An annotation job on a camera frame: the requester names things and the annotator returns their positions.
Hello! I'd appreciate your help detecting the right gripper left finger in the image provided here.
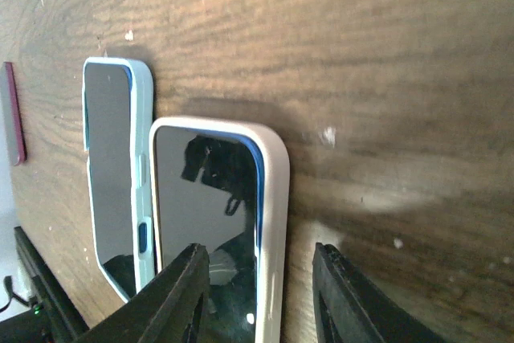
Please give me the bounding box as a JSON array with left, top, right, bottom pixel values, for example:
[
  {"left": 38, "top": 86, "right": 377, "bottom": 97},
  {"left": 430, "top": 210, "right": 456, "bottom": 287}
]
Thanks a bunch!
[{"left": 76, "top": 243, "right": 210, "bottom": 342}]

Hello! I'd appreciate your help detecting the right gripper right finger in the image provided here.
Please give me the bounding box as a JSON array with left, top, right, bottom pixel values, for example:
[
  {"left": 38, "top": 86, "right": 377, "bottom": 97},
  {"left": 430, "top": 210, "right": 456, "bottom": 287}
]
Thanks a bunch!
[{"left": 312, "top": 243, "right": 445, "bottom": 342}]

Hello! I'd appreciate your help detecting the white phone case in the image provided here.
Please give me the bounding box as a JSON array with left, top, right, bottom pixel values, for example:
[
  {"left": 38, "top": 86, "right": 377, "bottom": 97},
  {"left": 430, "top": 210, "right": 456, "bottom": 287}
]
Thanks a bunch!
[{"left": 149, "top": 116, "right": 290, "bottom": 342}]

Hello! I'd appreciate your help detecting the dark blue phone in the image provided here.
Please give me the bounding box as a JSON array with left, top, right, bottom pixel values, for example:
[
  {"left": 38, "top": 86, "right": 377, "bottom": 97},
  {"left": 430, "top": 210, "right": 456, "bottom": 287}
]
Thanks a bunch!
[{"left": 153, "top": 126, "right": 263, "bottom": 342}]

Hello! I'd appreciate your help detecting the light blue phone case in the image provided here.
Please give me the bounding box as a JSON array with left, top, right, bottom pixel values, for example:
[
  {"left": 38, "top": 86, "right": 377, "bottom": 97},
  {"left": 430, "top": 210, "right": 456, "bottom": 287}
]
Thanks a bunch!
[{"left": 82, "top": 57, "right": 156, "bottom": 302}]

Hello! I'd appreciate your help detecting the maroon phone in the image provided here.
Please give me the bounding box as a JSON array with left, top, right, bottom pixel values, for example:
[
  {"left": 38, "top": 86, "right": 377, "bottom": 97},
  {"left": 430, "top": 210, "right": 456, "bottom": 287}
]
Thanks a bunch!
[{"left": 1, "top": 62, "right": 27, "bottom": 166}]

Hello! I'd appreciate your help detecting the black aluminium frame rail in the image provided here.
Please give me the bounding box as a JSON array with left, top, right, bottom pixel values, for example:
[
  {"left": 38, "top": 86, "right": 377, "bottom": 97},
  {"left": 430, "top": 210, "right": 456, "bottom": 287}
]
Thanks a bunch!
[{"left": 1, "top": 227, "right": 89, "bottom": 342}]

